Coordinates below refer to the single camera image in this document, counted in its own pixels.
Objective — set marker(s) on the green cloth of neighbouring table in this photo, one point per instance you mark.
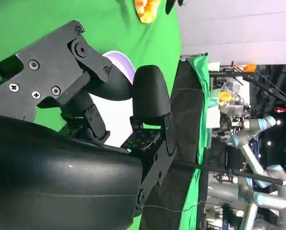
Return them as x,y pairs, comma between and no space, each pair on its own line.
203,79

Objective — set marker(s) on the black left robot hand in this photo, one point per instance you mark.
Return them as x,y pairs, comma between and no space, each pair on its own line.
170,6

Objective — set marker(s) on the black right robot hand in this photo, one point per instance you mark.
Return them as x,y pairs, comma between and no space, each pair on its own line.
49,172

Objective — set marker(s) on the lilac plate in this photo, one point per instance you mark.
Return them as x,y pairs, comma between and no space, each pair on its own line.
123,64

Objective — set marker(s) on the large green table cloth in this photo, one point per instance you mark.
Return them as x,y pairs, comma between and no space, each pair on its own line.
37,19

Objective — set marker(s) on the long black rod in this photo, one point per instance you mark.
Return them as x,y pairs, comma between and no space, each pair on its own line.
229,172

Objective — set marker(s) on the black table skirt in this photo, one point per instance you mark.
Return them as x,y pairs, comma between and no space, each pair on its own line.
186,119

